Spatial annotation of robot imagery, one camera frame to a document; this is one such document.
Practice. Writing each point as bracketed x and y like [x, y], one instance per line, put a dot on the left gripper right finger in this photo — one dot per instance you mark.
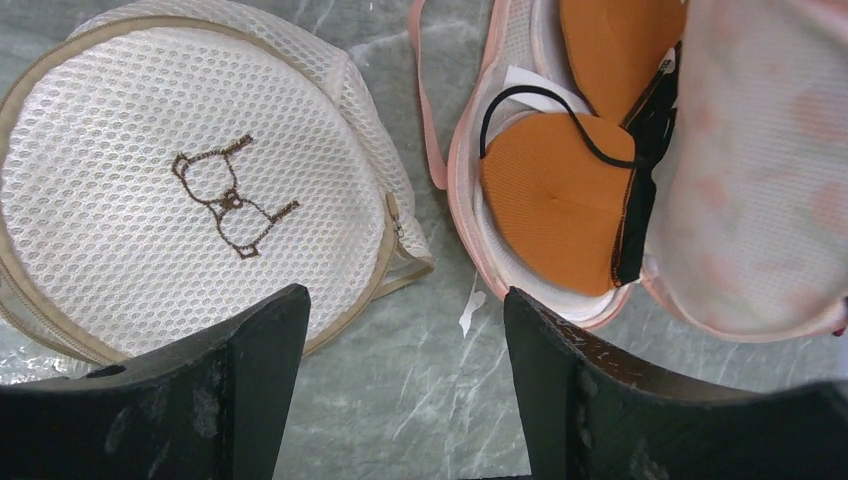
[591, 410]

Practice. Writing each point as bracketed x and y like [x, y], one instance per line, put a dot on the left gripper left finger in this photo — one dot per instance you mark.
[212, 405]

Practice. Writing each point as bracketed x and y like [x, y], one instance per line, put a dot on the orange black bra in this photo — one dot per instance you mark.
[566, 167]

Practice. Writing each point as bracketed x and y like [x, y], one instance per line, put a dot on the white mesh laundry bag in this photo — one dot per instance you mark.
[172, 163]

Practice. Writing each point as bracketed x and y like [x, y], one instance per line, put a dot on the patterned beige oven mitt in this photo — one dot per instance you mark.
[747, 238]

